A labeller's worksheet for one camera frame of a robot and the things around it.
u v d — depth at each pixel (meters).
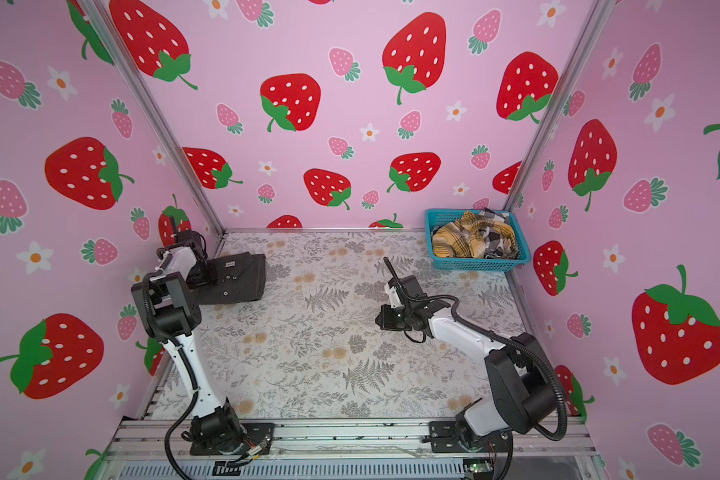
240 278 1.04
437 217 1.15
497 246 0.99
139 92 0.80
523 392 0.43
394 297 0.80
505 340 0.47
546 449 0.73
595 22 0.70
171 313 0.61
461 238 1.04
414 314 0.68
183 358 0.61
